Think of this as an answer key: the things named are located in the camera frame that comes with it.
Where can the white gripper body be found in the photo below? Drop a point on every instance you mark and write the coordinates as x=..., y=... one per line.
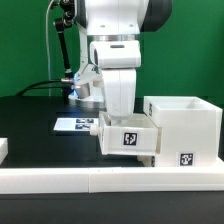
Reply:
x=119, y=92

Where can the white drawer box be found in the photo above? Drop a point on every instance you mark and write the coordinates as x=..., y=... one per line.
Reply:
x=136, y=136
x=148, y=161

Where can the white drawer cabinet frame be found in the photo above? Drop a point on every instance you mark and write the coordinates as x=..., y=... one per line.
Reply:
x=188, y=130

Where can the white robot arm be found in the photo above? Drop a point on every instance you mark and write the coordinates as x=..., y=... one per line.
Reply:
x=118, y=20

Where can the marker tag sheet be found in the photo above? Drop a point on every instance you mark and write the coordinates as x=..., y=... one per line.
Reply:
x=74, y=124

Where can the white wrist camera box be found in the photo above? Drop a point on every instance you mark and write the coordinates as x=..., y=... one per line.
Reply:
x=104, y=55

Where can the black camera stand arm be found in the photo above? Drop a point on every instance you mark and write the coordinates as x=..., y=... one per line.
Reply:
x=66, y=27

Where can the white fence wall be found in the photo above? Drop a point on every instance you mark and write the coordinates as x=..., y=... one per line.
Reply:
x=94, y=180

